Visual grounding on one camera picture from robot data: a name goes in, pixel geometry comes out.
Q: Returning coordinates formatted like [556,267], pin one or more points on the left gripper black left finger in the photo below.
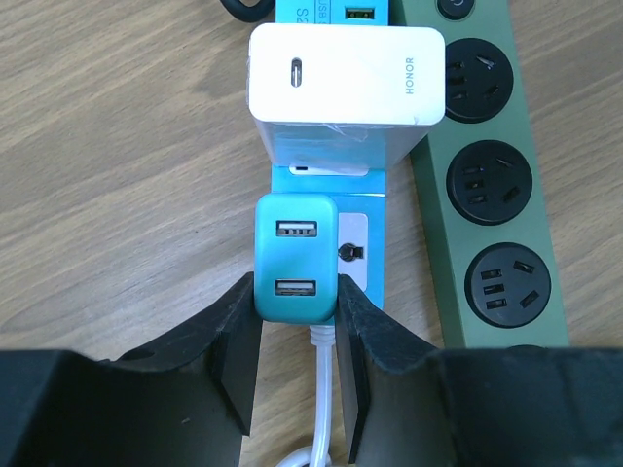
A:
[184,398]

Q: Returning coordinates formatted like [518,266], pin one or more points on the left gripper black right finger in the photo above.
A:
[408,403]

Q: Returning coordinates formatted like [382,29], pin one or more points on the small teal cube adapter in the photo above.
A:
[295,258]

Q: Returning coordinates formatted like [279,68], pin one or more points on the blue usb socket strip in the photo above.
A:
[360,197]

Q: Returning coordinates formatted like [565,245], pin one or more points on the white charger plug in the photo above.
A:
[344,97]

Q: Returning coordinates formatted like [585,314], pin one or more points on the green power strip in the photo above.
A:
[481,201]

